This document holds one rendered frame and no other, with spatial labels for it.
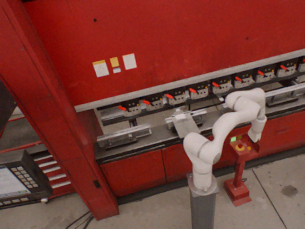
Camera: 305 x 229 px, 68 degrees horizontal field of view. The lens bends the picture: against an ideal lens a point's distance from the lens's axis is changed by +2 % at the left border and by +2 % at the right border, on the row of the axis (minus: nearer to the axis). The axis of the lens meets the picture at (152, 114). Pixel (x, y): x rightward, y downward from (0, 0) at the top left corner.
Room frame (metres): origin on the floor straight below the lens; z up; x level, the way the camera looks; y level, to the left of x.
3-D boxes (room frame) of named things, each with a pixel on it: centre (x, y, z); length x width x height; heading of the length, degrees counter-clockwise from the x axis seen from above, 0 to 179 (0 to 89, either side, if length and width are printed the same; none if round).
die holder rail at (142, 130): (1.50, 0.29, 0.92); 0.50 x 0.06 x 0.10; 96
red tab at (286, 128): (1.50, -1.29, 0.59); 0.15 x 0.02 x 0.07; 96
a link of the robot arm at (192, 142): (0.86, -0.23, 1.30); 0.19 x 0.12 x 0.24; 33
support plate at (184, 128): (1.41, -0.27, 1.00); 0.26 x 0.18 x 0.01; 6
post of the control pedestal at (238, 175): (1.24, -0.75, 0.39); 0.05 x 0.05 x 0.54; 9
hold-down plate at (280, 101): (1.60, -1.26, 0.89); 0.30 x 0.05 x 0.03; 96
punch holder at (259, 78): (1.63, -1.03, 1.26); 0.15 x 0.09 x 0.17; 96
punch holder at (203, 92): (1.57, -0.43, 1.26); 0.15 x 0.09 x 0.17; 96
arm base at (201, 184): (0.83, -0.25, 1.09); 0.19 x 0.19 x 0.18
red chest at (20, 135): (1.75, 1.27, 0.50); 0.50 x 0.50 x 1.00; 6
